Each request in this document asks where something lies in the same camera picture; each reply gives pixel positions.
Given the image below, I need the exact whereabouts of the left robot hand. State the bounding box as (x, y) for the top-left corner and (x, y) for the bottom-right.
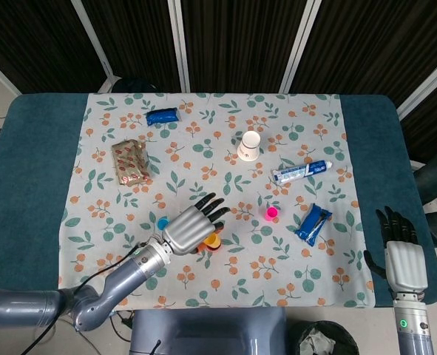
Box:
(161, 192), (231, 257)

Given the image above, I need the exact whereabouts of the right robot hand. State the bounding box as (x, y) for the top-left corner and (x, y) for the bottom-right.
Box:
(364, 206), (429, 293)

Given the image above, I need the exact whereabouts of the yellow plastic cup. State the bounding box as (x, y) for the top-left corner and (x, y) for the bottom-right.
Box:
(203, 231), (223, 251)

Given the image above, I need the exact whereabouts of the floral print tablecloth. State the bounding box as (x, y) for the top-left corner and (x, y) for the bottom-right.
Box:
(47, 92), (375, 310)

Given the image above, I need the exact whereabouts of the gold red snack bag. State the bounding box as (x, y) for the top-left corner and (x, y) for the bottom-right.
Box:
(110, 138), (155, 186)

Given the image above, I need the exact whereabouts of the black lined trash bin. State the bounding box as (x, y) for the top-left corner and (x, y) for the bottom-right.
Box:
(294, 319), (360, 355)

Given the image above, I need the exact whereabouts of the grey-blue robot torso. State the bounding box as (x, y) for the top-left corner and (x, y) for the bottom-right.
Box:
(129, 306), (288, 355)

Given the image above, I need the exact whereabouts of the white paper cup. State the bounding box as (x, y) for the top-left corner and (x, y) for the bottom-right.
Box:
(236, 130), (261, 163)

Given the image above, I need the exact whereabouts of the blue black snack packet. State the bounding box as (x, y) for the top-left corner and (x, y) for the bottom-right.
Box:
(294, 203), (333, 246)

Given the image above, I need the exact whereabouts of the plain blue snack packet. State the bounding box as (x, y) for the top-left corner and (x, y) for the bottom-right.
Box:
(145, 106), (182, 126)

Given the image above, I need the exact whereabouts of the white blue toothpaste tube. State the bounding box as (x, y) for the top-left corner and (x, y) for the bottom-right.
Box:
(270, 159), (334, 186)

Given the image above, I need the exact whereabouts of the black bag behind table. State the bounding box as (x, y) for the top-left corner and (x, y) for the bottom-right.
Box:
(111, 76), (159, 94)

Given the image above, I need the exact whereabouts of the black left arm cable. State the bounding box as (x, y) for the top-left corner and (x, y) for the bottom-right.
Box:
(18, 242), (149, 355)

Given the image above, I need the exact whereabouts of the white screen frame post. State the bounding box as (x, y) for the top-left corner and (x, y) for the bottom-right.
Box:
(279, 0), (322, 93)
(0, 51), (24, 97)
(70, 0), (121, 93)
(395, 47), (437, 121)
(167, 0), (192, 93)

